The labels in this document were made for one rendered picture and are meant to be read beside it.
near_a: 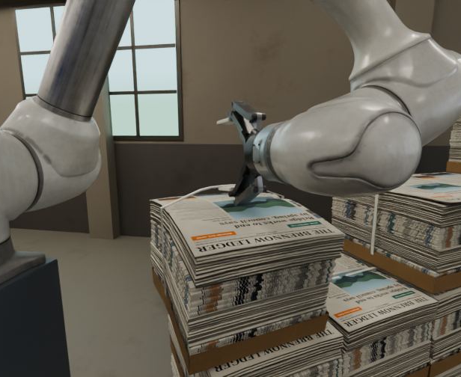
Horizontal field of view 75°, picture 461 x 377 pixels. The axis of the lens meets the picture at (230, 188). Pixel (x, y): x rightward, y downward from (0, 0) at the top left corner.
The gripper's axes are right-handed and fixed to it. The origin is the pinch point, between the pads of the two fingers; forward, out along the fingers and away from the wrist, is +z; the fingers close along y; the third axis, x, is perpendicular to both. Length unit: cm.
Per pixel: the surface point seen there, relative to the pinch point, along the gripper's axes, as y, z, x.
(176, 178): 24, 272, 52
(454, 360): 56, -15, 58
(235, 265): 16.9, -19.9, -7.0
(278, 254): 16.5, -19.7, 0.9
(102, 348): 109, 118, -31
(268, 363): 37.5, -16.8, 0.4
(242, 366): 36.7, -16.6, -4.5
